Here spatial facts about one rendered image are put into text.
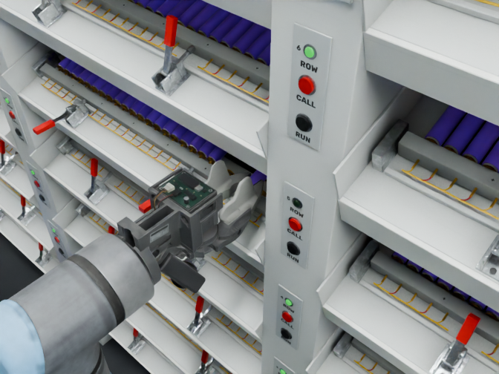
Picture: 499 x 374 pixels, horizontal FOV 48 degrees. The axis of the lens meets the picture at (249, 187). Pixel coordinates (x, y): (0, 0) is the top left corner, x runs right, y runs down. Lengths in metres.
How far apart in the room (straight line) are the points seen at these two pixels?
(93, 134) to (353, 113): 0.56
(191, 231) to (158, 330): 0.75
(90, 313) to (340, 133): 0.30
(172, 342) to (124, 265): 0.76
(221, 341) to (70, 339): 0.57
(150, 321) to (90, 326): 0.79
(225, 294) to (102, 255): 0.38
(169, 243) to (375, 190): 0.24
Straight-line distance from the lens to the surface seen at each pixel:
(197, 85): 0.71
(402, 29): 0.47
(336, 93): 0.51
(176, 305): 1.17
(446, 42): 0.46
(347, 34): 0.48
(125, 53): 0.80
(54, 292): 0.59
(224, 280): 0.96
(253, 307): 0.93
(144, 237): 0.61
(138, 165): 0.90
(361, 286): 0.73
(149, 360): 1.55
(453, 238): 0.56
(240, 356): 1.10
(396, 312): 0.71
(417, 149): 0.58
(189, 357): 1.32
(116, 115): 0.95
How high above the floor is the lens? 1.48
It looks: 44 degrees down
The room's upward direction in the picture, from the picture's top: straight up
